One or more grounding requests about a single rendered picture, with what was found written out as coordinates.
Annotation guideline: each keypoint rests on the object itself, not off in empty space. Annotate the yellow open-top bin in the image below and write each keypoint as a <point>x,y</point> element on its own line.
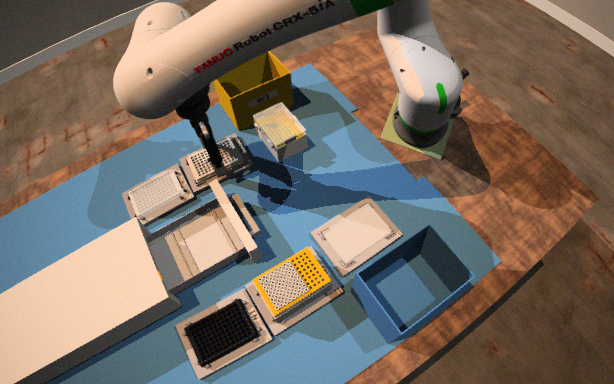
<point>264,68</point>

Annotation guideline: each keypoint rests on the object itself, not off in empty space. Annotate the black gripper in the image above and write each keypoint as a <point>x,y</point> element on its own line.
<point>197,115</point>

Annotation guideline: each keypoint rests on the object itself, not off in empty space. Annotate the light blue bench mat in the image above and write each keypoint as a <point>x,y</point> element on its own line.
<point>342,164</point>

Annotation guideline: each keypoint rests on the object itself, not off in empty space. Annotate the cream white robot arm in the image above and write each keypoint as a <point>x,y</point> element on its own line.
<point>167,64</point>

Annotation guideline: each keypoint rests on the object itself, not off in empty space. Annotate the blue open-top bin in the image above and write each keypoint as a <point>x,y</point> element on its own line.
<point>408,281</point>

